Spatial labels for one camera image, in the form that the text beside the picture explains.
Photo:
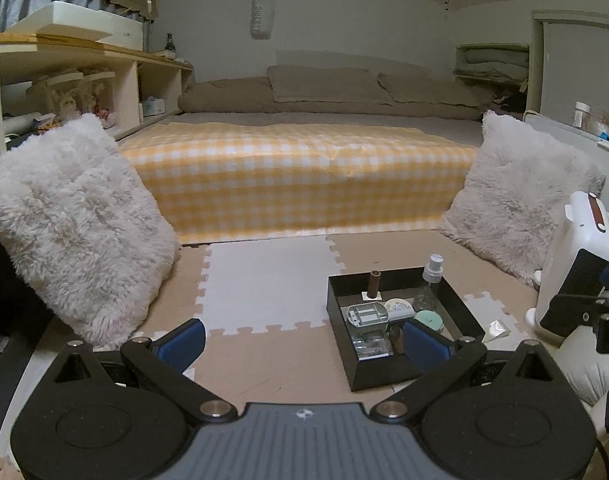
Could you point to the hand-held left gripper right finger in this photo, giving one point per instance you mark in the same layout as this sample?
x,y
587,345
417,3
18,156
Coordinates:
x,y
424,345

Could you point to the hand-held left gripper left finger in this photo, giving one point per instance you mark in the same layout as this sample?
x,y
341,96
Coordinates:
x,y
182,342

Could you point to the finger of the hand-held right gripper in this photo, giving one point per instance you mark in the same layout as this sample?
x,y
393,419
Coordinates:
x,y
584,305

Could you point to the round mint green container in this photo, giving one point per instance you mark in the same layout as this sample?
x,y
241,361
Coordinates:
x,y
429,321

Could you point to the small white cylinder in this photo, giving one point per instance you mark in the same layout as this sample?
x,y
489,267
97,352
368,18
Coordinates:
x,y
404,315

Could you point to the black square tray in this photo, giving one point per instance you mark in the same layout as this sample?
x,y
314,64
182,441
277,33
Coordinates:
x,y
384,375

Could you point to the clear spray bottle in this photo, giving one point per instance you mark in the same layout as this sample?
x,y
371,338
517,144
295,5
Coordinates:
x,y
429,285

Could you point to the white plastic holder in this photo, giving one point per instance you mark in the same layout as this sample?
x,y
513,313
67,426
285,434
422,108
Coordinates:
x,y
367,315

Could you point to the brown lipstick tube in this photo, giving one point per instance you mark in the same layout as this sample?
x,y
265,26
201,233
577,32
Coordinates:
x,y
374,282

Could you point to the person's light clothing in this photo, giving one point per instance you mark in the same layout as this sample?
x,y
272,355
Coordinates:
x,y
589,375

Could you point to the white space heater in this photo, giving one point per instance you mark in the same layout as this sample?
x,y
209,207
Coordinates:
x,y
579,240

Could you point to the small clear wrapper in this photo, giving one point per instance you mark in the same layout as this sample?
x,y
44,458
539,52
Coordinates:
x,y
497,331

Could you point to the white foam mat tile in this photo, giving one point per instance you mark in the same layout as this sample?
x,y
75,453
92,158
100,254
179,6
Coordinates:
x,y
269,280

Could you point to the white fluffy cushion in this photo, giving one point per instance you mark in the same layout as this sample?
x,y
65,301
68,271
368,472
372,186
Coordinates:
x,y
74,230
519,210

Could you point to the white lidded jar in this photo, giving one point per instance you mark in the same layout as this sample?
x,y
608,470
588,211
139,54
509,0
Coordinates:
x,y
580,115

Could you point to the yellow checked blanket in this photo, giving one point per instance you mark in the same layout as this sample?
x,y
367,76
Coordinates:
x,y
294,180

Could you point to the tissue box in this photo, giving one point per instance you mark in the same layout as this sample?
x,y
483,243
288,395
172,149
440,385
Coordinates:
x,y
153,106

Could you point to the white framed door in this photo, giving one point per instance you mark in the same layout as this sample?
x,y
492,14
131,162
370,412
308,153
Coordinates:
x,y
579,60

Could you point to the brown duvet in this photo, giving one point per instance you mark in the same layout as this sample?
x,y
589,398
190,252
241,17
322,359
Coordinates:
x,y
224,97

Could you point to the brown bed pillow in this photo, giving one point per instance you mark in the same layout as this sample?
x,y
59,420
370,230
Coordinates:
x,y
324,82
429,89

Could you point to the folded grey bedding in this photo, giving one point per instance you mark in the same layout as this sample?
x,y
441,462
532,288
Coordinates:
x,y
491,65

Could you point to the boxed bunny doll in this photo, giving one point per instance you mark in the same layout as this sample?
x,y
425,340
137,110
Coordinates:
x,y
67,100
98,97

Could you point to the wooden shelf unit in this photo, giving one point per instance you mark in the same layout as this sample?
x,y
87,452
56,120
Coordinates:
x,y
134,65

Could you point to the green glass bottle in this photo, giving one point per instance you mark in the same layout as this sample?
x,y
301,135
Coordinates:
x,y
170,44

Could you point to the white hanging bag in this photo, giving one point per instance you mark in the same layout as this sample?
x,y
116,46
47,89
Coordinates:
x,y
263,12

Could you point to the large white flat box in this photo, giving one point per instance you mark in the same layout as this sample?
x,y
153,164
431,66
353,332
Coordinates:
x,y
74,20

